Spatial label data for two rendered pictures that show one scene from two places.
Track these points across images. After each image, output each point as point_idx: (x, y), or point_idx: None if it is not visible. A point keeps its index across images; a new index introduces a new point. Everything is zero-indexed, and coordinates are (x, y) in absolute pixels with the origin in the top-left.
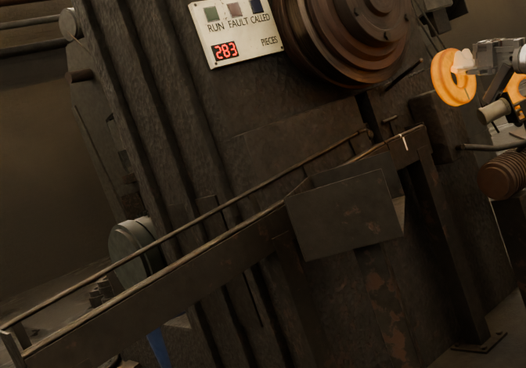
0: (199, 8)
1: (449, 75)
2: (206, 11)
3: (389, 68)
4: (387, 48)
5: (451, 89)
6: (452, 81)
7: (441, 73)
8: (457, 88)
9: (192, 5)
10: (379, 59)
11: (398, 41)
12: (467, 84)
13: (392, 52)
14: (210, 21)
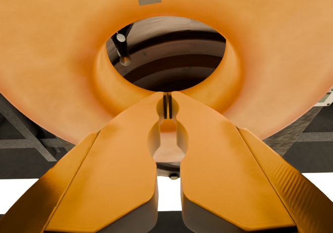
0: (326, 102)
1: (251, 100)
2: (325, 100)
3: (158, 31)
4: (178, 76)
5: (325, 28)
6: (255, 70)
7: (303, 112)
8: (248, 18)
9: (330, 103)
10: (199, 58)
11: (142, 81)
12: (94, 21)
13: (157, 65)
14: (328, 93)
